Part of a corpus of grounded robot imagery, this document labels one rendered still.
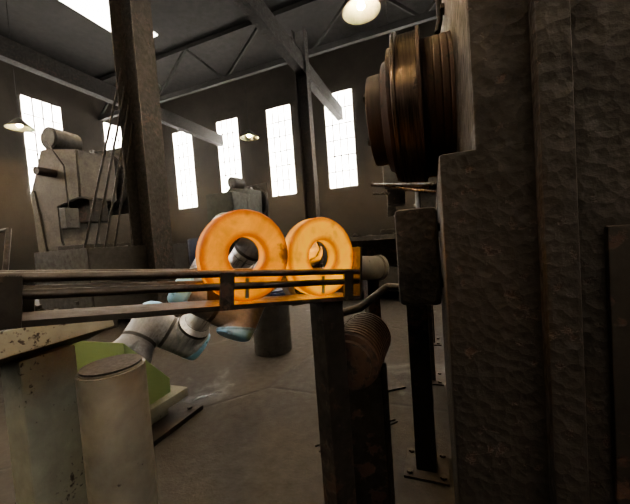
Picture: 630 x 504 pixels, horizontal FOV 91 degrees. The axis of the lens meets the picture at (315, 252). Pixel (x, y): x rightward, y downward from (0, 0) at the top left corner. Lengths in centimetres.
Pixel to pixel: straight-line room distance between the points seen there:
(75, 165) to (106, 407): 550
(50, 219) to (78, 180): 85
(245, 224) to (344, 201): 1103
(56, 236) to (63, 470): 560
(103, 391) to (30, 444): 20
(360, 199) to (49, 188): 860
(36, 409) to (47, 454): 10
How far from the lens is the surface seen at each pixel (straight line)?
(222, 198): 458
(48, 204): 652
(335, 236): 63
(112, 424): 76
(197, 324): 153
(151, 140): 394
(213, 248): 52
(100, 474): 81
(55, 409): 90
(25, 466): 93
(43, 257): 426
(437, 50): 99
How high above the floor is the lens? 74
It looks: 2 degrees down
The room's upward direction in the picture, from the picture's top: 4 degrees counter-clockwise
